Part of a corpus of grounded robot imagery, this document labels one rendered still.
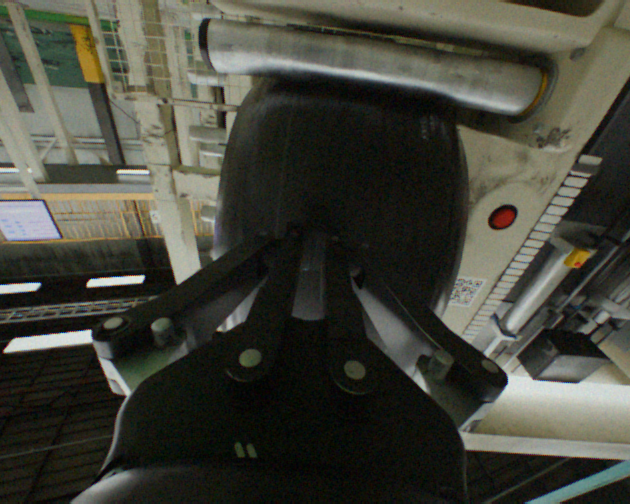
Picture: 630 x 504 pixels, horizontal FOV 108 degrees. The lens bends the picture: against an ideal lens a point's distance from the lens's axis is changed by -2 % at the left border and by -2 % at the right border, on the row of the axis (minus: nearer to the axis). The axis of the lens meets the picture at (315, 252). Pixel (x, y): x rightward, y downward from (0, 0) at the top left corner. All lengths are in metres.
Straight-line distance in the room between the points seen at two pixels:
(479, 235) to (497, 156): 0.13
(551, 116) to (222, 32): 0.32
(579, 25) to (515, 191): 0.22
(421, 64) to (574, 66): 0.13
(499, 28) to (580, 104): 0.10
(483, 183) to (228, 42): 0.37
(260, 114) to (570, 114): 0.29
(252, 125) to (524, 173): 0.38
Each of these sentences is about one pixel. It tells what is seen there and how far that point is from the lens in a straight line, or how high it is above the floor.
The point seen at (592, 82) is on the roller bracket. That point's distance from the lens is 0.34.
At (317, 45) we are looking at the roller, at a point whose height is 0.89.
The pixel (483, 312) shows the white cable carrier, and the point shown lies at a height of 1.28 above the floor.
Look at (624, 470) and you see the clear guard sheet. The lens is 0.66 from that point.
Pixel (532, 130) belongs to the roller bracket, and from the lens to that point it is 0.35.
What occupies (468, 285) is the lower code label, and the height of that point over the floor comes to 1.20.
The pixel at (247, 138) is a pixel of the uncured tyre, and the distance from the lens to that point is 0.28.
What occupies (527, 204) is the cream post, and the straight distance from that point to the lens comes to 0.50.
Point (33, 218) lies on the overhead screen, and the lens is 4.57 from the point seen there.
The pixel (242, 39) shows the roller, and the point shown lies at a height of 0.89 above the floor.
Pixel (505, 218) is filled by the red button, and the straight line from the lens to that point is 0.49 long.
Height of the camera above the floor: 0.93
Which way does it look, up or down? 33 degrees up
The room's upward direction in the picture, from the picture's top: 172 degrees counter-clockwise
